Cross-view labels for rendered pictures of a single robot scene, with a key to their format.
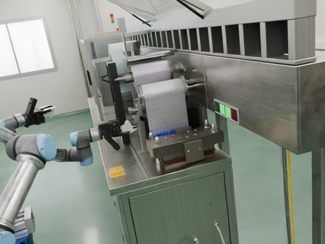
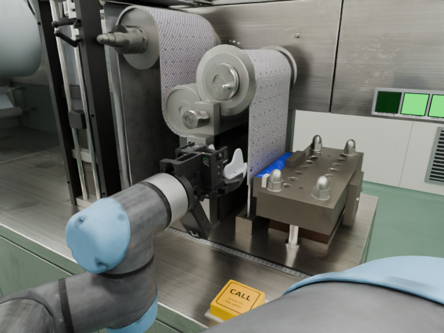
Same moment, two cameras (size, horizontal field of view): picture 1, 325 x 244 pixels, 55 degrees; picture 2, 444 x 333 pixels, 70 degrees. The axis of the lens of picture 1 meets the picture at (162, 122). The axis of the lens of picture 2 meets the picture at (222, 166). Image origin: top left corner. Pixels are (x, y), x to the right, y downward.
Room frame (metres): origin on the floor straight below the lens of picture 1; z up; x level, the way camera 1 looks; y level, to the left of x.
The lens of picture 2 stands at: (1.26, 0.61, 1.32)
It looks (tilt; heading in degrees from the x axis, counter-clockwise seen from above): 21 degrees down; 314
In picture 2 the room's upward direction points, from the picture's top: straight up
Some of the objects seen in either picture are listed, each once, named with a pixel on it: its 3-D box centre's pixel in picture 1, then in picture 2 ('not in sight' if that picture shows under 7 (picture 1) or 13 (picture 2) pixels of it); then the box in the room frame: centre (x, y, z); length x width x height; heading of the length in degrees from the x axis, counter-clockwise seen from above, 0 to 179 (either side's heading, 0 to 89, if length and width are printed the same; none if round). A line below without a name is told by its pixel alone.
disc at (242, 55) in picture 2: (141, 96); (224, 81); (1.74, 0.10, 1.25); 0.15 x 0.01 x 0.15; 13
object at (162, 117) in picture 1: (168, 117); (269, 135); (1.71, -0.03, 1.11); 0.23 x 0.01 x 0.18; 103
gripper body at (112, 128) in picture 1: (110, 129); (193, 177); (1.63, 0.29, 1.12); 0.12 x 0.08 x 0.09; 103
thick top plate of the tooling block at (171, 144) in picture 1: (184, 140); (317, 179); (1.60, -0.11, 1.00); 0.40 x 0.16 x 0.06; 103
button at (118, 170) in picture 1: (116, 171); (238, 303); (1.53, 0.28, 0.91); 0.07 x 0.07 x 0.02; 13
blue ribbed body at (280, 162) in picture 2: (171, 132); (276, 168); (1.69, -0.04, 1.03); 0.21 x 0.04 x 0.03; 103
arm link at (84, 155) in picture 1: (82, 154); (115, 293); (1.60, 0.46, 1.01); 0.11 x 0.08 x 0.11; 72
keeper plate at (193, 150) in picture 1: (194, 151); (354, 197); (1.52, -0.14, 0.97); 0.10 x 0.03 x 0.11; 103
